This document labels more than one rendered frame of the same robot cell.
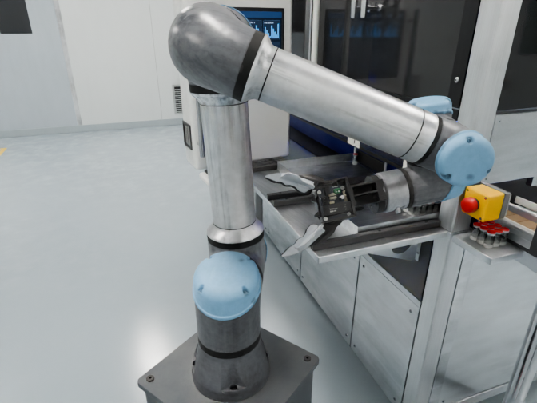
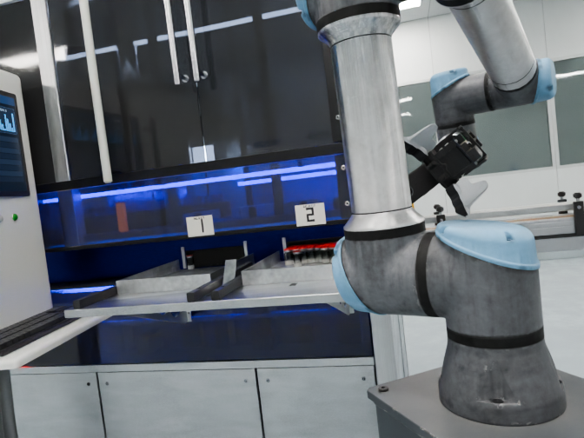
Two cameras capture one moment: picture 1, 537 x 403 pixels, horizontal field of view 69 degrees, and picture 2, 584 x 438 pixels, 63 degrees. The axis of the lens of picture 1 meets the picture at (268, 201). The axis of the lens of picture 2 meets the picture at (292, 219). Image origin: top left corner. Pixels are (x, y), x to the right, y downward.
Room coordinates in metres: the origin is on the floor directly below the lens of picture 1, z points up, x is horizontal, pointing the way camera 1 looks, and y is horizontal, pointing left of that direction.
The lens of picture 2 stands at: (0.44, 0.71, 1.08)
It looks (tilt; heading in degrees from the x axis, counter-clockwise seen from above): 3 degrees down; 304
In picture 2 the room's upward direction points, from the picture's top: 7 degrees counter-clockwise
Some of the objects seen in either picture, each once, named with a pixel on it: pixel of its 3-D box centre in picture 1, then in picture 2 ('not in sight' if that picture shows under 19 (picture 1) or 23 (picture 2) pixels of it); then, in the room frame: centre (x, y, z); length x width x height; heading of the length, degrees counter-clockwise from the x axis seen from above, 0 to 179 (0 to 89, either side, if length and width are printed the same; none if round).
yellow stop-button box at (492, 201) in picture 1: (484, 202); not in sight; (0.91, -0.55, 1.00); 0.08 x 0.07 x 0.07; 110
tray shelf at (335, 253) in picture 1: (335, 196); (241, 282); (1.24, -0.23, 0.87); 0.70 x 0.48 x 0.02; 20
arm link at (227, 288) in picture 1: (228, 297); (481, 271); (0.58, 0.07, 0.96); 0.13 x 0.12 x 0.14; 176
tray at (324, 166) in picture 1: (330, 170); (192, 271); (1.43, -0.24, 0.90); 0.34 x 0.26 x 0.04; 110
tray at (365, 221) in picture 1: (383, 205); (308, 262); (1.11, -0.35, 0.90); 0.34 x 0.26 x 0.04; 110
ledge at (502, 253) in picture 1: (491, 245); not in sight; (0.91, -0.59, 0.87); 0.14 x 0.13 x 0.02; 110
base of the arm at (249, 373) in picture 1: (230, 349); (496, 360); (0.57, 0.07, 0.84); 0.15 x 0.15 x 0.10
